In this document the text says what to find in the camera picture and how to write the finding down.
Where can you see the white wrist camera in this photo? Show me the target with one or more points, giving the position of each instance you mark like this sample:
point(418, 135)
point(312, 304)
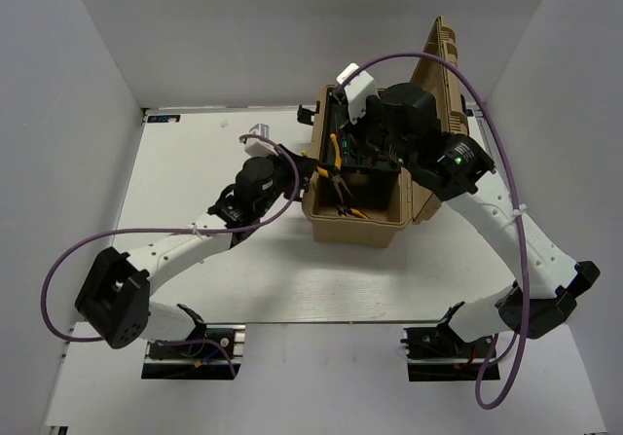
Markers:
point(255, 147)
point(354, 93)

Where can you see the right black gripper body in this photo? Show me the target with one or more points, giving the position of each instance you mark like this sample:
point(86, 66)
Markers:
point(369, 135)

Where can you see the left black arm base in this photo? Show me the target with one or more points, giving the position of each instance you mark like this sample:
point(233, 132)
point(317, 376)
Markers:
point(181, 346)

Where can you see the yellow handled needle-nose pliers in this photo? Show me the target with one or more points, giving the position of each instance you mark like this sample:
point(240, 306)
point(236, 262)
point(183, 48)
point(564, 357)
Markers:
point(334, 173)

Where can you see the black toolbox latch far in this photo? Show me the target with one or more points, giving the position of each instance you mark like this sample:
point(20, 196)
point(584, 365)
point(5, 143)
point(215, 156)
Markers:
point(305, 116)

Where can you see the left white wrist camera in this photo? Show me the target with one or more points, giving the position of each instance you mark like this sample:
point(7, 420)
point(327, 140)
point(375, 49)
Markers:
point(255, 147)

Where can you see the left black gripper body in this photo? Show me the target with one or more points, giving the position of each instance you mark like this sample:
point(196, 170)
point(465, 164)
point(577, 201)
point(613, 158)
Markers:
point(285, 173)

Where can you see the black toolbox inner tray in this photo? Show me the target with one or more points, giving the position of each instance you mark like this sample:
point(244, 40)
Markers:
point(334, 116)

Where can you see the green black precision screwdriver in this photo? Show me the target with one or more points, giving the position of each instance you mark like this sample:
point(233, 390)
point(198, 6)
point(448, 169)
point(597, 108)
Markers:
point(344, 144)

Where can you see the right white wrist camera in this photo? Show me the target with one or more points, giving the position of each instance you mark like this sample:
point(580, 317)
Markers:
point(354, 93)

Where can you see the tan plastic toolbox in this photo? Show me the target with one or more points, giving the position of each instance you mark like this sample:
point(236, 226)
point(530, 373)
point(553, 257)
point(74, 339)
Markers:
point(392, 201)

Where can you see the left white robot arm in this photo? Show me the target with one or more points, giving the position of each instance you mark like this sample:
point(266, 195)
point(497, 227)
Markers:
point(116, 297)

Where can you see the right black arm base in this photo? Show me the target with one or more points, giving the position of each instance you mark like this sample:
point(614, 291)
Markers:
point(436, 354)

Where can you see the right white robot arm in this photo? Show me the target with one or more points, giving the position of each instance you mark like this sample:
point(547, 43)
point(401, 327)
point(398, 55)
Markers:
point(458, 171)

